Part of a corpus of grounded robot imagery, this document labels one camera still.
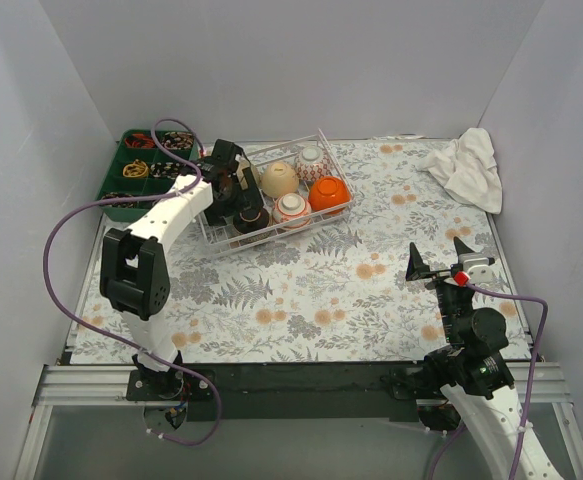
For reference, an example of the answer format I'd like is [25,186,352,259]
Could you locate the cream bird pattern bowl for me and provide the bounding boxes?
[261,161,299,199]

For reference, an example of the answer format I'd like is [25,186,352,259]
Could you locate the white bowl red wreath pattern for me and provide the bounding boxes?
[272,193,312,230]

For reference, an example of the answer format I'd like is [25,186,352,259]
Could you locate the white wire dish rack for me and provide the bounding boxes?
[198,131,354,255]

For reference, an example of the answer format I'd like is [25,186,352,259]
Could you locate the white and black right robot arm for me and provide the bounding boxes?
[384,238,561,479]

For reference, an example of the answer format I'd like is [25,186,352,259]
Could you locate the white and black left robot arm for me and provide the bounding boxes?
[100,139,267,400]

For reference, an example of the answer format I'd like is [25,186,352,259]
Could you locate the black gold pattern bowl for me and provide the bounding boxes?
[233,208,270,235]

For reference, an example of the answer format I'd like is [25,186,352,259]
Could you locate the dark floral scrunchie middle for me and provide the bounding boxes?
[149,161,186,180]

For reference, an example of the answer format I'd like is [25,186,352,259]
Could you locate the dark floral scrunchie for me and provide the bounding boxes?
[162,131,195,151]
[149,161,186,180]

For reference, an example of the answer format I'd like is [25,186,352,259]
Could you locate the dark floral scrunchie back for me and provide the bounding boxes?
[162,131,195,151]

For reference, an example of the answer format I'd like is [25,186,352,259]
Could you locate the white red diamond pattern bowl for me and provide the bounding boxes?
[295,146,330,183]

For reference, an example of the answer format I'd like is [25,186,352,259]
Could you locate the orange plastic bowl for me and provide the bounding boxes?
[308,176,351,212]

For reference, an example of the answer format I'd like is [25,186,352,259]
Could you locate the floral patterned table mat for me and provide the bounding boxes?
[68,137,534,365]

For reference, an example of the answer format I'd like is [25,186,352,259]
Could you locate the crumpled white cloth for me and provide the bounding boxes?
[416,128,503,214]

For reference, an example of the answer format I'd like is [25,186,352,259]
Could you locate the yellow rubber bands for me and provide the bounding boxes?
[122,159,150,179]

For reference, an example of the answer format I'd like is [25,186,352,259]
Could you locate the green compartment organizer tray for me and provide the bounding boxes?
[96,129,199,223]

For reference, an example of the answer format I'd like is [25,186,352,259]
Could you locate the dark patterned scrunchie front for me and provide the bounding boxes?
[101,192,138,208]

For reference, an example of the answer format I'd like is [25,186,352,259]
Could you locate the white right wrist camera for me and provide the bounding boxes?
[452,253,495,287]

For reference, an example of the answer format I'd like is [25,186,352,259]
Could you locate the orange black hair ties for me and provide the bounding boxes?
[122,131,157,151]

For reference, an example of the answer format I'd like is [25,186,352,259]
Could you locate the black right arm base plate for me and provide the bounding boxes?
[382,366,466,400]

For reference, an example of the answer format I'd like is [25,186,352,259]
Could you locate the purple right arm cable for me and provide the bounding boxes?
[422,282,551,480]

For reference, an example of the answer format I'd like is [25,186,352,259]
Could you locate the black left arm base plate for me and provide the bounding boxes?
[125,369,213,402]

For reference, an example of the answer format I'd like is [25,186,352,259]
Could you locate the aluminium frame rail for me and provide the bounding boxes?
[15,361,583,479]

